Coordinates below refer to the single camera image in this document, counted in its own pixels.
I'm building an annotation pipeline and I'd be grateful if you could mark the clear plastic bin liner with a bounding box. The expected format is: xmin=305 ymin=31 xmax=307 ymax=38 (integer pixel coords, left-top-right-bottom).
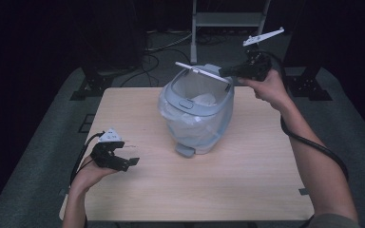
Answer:
xmin=157 ymin=86 xmax=234 ymax=152

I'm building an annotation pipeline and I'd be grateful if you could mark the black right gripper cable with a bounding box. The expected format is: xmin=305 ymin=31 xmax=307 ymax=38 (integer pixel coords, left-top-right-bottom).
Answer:
xmin=257 ymin=50 xmax=350 ymax=183

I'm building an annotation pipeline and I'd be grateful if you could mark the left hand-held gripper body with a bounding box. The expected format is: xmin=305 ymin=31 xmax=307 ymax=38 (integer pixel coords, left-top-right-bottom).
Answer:
xmin=89 ymin=127 xmax=123 ymax=172

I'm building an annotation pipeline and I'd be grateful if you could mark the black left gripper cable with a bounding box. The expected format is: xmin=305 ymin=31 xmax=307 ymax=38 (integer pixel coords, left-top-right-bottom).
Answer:
xmin=69 ymin=131 xmax=106 ymax=188

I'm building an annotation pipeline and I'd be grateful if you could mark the grey pedal trash can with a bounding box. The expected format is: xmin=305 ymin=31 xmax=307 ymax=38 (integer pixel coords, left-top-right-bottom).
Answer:
xmin=157 ymin=63 xmax=236 ymax=160

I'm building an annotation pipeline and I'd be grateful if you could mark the person's right hand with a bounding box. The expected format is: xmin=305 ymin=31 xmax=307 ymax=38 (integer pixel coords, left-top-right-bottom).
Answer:
xmin=237 ymin=69 xmax=294 ymax=112

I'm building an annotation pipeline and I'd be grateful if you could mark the black floor cable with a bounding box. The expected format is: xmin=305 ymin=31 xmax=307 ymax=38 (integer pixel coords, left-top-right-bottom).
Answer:
xmin=119 ymin=47 xmax=192 ymax=88

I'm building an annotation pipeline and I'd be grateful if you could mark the person's left hand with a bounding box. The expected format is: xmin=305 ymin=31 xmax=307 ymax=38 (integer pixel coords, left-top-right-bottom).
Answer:
xmin=70 ymin=155 xmax=118 ymax=194

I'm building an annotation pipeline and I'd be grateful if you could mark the white tissue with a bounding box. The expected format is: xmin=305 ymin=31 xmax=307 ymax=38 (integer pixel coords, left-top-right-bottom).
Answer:
xmin=191 ymin=92 xmax=219 ymax=107

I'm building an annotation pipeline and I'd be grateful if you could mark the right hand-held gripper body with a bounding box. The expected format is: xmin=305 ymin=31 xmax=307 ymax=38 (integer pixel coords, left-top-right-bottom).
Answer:
xmin=238 ymin=27 xmax=285 ymax=81

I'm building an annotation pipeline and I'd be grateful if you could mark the black stand base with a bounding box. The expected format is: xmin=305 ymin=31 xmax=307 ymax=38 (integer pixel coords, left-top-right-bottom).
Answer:
xmin=69 ymin=66 xmax=115 ymax=102
xmin=283 ymin=67 xmax=333 ymax=102

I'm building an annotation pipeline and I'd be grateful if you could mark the white metal stand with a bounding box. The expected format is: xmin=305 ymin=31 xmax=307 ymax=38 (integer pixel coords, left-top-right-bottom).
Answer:
xmin=189 ymin=0 xmax=272 ymax=67

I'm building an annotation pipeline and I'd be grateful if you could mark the person's grey sleeve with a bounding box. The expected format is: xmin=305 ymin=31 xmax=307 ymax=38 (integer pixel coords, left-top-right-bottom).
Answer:
xmin=307 ymin=213 xmax=359 ymax=228

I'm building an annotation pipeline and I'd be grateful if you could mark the dark floor socket plate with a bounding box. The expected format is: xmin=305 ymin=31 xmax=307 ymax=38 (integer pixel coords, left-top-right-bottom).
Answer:
xmin=78 ymin=113 xmax=97 ymax=134

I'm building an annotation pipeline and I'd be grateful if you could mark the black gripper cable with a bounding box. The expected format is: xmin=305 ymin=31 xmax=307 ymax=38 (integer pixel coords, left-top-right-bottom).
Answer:
xmin=69 ymin=131 xmax=106 ymax=188
xmin=257 ymin=50 xmax=350 ymax=183

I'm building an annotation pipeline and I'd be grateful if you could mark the light grey floor cable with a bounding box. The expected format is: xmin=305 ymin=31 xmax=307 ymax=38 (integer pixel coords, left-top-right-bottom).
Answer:
xmin=144 ymin=31 xmax=194 ymax=53

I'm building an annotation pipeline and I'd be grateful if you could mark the white trash can lid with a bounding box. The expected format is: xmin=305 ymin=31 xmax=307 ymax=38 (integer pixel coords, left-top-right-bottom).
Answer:
xmin=174 ymin=61 xmax=231 ymax=85

